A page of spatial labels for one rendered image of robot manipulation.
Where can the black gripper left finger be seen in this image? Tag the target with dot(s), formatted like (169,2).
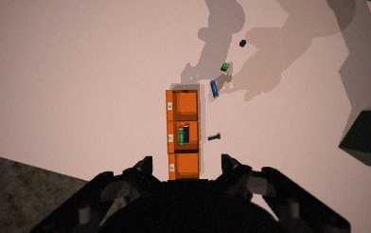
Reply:
(82,212)

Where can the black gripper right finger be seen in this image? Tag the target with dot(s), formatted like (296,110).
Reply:
(298,210)

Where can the green aa battery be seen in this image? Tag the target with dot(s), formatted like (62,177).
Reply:
(181,137)

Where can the orange rack of three bins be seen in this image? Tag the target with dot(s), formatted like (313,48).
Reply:
(182,109)

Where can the black battery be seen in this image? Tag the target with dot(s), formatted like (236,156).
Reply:
(186,134)

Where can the green die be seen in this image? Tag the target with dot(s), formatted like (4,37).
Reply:
(224,67)

